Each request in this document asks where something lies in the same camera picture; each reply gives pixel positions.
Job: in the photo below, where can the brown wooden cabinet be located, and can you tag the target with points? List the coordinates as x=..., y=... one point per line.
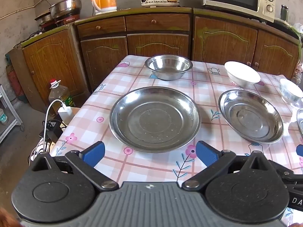
x=54, y=63

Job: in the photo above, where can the induction cooker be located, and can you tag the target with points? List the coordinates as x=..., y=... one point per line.
x=64, y=20

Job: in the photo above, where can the pink plaid tablecloth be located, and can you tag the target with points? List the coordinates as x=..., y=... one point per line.
x=94, y=113

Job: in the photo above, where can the small steel pot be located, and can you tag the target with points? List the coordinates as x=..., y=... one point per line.
x=43, y=17

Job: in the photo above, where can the medium steel plate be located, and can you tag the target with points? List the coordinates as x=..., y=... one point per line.
x=251, y=118

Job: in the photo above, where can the brown cabinet with drawers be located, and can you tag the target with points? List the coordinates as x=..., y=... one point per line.
x=106, y=56

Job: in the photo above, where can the black flat griddle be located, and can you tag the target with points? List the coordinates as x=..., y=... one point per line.
x=285, y=26

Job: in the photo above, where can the cooking oil bottle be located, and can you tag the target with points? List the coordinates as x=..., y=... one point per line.
x=59, y=94

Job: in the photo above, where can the white power strip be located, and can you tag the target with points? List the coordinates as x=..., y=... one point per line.
x=40, y=149

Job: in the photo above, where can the green thermos bottle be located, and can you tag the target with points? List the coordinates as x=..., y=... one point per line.
x=284, y=13

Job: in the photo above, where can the blue floral ceramic bowl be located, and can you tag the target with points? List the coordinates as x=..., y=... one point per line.
x=290, y=91

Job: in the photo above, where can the large steel plate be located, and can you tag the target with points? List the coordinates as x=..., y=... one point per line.
x=153, y=120

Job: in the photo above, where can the red gas cylinder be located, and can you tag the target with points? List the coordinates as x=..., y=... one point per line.
x=15, y=80

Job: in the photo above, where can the white ceramic bowl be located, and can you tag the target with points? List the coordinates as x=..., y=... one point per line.
x=241, y=74

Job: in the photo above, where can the white metal rack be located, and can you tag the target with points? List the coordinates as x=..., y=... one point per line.
x=9, y=130

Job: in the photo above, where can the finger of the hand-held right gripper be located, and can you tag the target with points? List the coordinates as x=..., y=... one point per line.
x=292, y=175
x=300, y=150

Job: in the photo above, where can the steel bowl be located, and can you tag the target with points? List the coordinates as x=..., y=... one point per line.
x=165, y=72

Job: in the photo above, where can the orange electric kettle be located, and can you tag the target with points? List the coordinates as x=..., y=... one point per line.
x=105, y=0

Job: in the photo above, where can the black power adapter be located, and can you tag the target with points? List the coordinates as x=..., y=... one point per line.
x=53, y=128

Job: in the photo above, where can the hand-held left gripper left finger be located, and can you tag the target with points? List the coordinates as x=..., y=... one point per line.
x=93, y=153

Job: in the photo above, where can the white charger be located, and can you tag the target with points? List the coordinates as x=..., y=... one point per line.
x=63, y=113

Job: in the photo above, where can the clear plastic bag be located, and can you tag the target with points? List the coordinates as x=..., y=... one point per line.
x=298, y=28

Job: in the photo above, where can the steel pot with lid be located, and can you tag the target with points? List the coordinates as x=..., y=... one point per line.
x=66, y=7

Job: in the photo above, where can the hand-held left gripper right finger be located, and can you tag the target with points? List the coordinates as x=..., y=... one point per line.
x=207, y=153

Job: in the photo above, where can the pink cloth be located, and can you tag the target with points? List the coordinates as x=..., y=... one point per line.
x=300, y=71

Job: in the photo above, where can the small steel dish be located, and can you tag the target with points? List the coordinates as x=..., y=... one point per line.
x=300, y=120

